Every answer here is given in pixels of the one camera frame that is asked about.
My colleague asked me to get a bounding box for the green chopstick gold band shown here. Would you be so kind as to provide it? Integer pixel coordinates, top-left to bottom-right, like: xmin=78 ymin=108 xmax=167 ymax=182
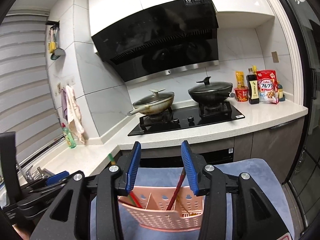
xmin=108 ymin=154 xmax=116 ymax=165

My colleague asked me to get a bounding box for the maroon chopstick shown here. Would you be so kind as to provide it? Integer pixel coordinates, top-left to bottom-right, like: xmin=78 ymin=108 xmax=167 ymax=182
xmin=166 ymin=168 xmax=186 ymax=211

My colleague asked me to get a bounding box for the bright red chopstick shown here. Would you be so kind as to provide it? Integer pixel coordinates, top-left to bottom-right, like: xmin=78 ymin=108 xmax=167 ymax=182
xmin=130 ymin=191 xmax=143 ymax=209

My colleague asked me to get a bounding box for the steel kitchen faucet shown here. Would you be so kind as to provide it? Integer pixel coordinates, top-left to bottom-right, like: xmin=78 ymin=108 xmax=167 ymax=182
xmin=16 ymin=164 xmax=54 ymax=183

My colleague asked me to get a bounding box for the blue grey table mat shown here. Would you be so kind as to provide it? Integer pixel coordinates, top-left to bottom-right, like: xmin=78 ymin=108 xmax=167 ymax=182
xmin=89 ymin=157 xmax=296 ymax=240

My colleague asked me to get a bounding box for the pink perforated utensil holder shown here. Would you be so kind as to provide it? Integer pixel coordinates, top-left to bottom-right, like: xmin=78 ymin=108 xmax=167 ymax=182
xmin=118 ymin=186 xmax=204 ymax=232

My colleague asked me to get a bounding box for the green dish soap bottle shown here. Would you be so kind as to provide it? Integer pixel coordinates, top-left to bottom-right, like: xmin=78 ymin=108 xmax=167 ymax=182
xmin=62 ymin=123 xmax=76 ymax=148

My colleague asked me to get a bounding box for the black gas stove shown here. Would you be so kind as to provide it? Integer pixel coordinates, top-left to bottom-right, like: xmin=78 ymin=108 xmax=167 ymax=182
xmin=128 ymin=101 xmax=245 ymax=137

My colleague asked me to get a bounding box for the beige wok with lid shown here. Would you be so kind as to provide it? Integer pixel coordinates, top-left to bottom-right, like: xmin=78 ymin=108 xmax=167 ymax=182
xmin=127 ymin=89 xmax=175 ymax=116

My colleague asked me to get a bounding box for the black wok with lid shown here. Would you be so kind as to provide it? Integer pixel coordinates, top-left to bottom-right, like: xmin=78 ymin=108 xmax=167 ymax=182
xmin=188 ymin=76 xmax=235 ymax=106

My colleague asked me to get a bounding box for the cream hanging towel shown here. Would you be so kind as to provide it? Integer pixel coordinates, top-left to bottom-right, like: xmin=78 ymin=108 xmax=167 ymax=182
xmin=65 ymin=85 xmax=86 ymax=145

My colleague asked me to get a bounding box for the red instant noodle cup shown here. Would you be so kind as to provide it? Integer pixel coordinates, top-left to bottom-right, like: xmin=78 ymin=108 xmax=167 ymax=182
xmin=234 ymin=87 xmax=248 ymax=102

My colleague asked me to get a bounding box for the purple hanging cloth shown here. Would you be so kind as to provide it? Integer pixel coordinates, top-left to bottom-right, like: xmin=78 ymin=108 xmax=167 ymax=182
xmin=61 ymin=88 xmax=67 ymax=120

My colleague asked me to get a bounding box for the yellow snack packet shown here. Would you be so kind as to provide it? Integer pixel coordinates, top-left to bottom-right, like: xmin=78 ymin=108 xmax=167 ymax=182
xmin=235 ymin=71 xmax=245 ymax=89

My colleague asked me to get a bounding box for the dark soy sauce bottle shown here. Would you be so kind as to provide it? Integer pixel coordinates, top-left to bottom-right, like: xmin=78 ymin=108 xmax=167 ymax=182
xmin=246 ymin=68 xmax=259 ymax=105

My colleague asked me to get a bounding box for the red cereal bag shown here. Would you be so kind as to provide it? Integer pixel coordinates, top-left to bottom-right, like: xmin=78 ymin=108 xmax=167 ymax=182
xmin=257 ymin=70 xmax=279 ymax=104

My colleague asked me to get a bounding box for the black range hood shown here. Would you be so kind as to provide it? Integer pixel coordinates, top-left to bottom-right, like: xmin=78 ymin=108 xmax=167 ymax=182
xmin=92 ymin=0 xmax=219 ymax=82

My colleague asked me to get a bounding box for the wall utensil rack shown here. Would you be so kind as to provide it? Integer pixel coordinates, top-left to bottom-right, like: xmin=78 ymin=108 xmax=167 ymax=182
xmin=46 ymin=21 xmax=65 ymax=61

